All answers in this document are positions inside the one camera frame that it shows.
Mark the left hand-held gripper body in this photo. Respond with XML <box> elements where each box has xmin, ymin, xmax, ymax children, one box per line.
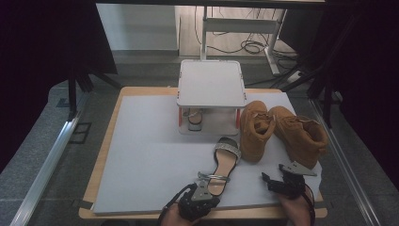
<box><xmin>178</xmin><ymin>180</ymin><xmax>215</xmax><ymax>221</ymax></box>

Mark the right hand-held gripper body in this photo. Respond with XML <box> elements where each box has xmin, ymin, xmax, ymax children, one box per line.
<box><xmin>276</xmin><ymin>160</ymin><xmax>318</xmax><ymax>201</ymax></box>

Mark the tan suede ankle boot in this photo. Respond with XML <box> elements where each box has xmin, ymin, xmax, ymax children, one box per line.
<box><xmin>239</xmin><ymin>100</ymin><xmax>277</xmax><ymax>165</ymax></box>
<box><xmin>268</xmin><ymin>105</ymin><xmax>329</xmax><ymax>170</ymax></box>

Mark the black rhinestone strap sandal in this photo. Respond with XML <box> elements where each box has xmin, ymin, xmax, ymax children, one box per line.
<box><xmin>197</xmin><ymin>137</ymin><xmax>243</xmax><ymax>197</ymax></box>
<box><xmin>183</xmin><ymin>107</ymin><xmax>204</xmax><ymax>132</ymax></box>

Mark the white two-tier shoe rack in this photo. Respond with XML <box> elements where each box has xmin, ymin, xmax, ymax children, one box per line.
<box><xmin>176</xmin><ymin>59</ymin><xmax>247</xmax><ymax>137</ymax></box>

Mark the person's left hand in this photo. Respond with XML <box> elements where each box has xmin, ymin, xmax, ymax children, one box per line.
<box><xmin>161</xmin><ymin>203</ymin><xmax>201</xmax><ymax>226</ymax></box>

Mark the person's right hand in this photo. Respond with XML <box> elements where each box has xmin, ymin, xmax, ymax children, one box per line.
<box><xmin>277</xmin><ymin>188</ymin><xmax>314</xmax><ymax>226</ymax></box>

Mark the white foam mat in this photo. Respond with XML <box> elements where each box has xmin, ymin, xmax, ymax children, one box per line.
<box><xmin>92</xmin><ymin>92</ymin><xmax>324</xmax><ymax>216</ymax></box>

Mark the black metal stand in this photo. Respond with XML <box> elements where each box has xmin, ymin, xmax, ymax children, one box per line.
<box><xmin>281</xmin><ymin>62</ymin><xmax>334</xmax><ymax>130</ymax></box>

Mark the wooden table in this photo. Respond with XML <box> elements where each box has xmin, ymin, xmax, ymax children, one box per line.
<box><xmin>78</xmin><ymin>87</ymin><xmax>328</xmax><ymax>220</ymax></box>

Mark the white power strip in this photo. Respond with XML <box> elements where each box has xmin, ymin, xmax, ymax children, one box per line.
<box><xmin>286</xmin><ymin>70</ymin><xmax>305</xmax><ymax>84</ymax></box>

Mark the dark curtain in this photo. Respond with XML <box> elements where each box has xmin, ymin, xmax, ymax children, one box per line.
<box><xmin>0</xmin><ymin>0</ymin><xmax>119</xmax><ymax>173</ymax></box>
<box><xmin>279</xmin><ymin>0</ymin><xmax>399</xmax><ymax>189</ymax></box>

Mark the black tripod stand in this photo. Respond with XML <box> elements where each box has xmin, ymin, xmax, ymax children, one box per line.
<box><xmin>67</xmin><ymin>67</ymin><xmax>122</xmax><ymax>121</ymax></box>

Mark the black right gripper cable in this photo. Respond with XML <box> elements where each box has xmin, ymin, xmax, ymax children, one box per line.
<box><xmin>300</xmin><ymin>183</ymin><xmax>316</xmax><ymax>226</ymax></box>

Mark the aluminium rail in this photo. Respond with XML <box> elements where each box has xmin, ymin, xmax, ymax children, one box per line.
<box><xmin>10</xmin><ymin>93</ymin><xmax>90</xmax><ymax>226</ymax></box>
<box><xmin>309</xmin><ymin>97</ymin><xmax>382</xmax><ymax>226</ymax></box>

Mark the black floor cable bundle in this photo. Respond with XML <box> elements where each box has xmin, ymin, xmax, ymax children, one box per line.
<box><xmin>193</xmin><ymin>6</ymin><xmax>299</xmax><ymax>64</ymax></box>

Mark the white metal desk frame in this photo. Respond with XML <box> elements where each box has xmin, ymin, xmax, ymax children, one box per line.
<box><xmin>199</xmin><ymin>6</ymin><xmax>288</xmax><ymax>76</ymax></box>

